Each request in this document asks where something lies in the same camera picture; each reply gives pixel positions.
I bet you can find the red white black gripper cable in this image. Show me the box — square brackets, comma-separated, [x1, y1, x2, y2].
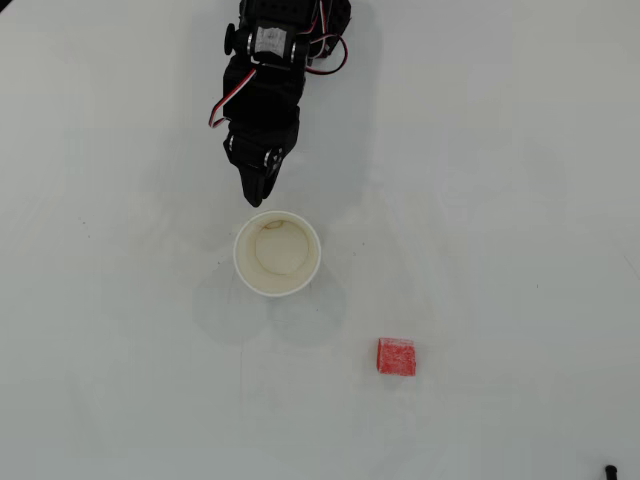
[207, 67, 259, 129]

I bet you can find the red white black arm cable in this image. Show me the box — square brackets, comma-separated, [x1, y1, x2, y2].
[302, 32, 350, 77]

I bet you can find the beige paper cup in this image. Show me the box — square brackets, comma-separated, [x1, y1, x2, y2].
[232, 209, 323, 299]

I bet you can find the red foam cube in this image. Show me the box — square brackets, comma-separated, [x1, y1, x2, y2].
[375, 337, 418, 377]

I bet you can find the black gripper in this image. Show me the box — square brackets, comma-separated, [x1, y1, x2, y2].
[221, 57, 305, 209]

